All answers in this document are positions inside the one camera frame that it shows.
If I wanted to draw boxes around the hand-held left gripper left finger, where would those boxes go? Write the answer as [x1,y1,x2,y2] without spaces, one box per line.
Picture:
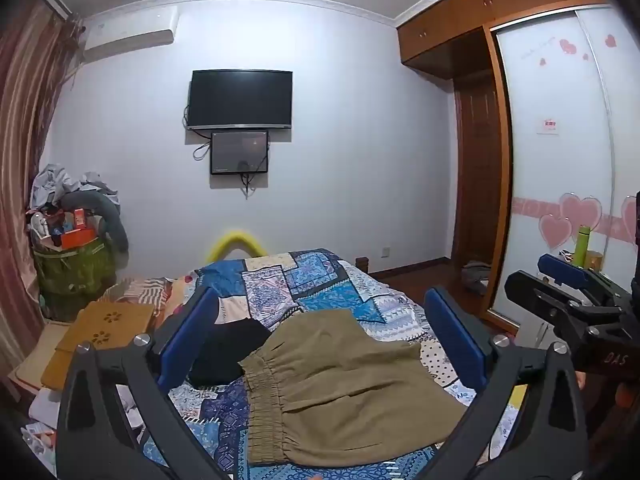
[55,285,227,480]

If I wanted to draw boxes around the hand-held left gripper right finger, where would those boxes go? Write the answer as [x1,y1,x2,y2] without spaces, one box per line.
[424,287,590,480]

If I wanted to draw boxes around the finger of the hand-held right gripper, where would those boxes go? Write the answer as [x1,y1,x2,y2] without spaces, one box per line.
[504,270,597,342]
[537,253,617,295]

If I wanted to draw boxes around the olive green pants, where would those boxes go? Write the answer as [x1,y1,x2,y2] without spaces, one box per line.
[239,308,468,466]

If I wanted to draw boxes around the green bottle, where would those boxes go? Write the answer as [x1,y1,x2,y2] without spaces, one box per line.
[572,225,592,267]

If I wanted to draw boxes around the black garment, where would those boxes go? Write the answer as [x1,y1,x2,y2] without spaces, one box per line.
[187,317,271,390]

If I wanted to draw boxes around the striped pink bedding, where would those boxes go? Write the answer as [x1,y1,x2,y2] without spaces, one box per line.
[102,275,198,317]

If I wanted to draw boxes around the grey cloth heap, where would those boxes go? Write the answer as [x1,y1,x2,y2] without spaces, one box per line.
[462,260,493,293]

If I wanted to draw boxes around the wooden lap desk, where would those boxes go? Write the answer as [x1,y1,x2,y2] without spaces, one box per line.
[40,301,156,391]

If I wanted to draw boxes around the yellow curved cushion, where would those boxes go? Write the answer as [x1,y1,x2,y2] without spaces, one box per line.
[207,229,271,265]

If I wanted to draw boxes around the green laundry basket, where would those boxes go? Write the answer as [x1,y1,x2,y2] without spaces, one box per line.
[32,237,118,321]

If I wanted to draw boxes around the grey curved cushion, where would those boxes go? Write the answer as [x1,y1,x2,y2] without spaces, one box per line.
[62,191,130,254]

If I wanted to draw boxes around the brown wooden door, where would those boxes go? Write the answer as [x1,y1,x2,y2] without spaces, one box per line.
[452,72,507,271]

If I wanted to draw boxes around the blue patchwork blanket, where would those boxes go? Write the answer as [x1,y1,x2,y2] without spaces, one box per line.
[165,247,531,480]

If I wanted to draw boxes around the orange box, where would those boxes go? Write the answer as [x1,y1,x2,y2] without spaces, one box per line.
[60,227,96,250]

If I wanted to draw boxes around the cardboard sheet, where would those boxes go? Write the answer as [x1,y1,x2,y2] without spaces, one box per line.
[10,320,76,388]

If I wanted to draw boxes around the grey clothes pile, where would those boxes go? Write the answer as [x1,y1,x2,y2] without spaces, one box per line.
[30,162,121,211]

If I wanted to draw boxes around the wooden overhead cabinet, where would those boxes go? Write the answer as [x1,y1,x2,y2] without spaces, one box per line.
[396,0,613,81]

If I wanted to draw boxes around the striped pink curtain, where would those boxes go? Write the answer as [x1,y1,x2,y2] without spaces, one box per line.
[0,0,83,396]

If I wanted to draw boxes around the white air conditioner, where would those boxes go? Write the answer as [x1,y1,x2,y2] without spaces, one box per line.
[82,6,179,63]

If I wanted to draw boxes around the black cable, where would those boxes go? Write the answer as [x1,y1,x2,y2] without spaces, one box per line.
[181,105,213,162]
[239,160,268,200]

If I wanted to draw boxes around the small black wall monitor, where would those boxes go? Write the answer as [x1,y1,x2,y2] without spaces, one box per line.
[210,130,271,176]

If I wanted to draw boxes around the black wall television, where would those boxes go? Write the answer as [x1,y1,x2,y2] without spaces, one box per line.
[186,70,294,131]

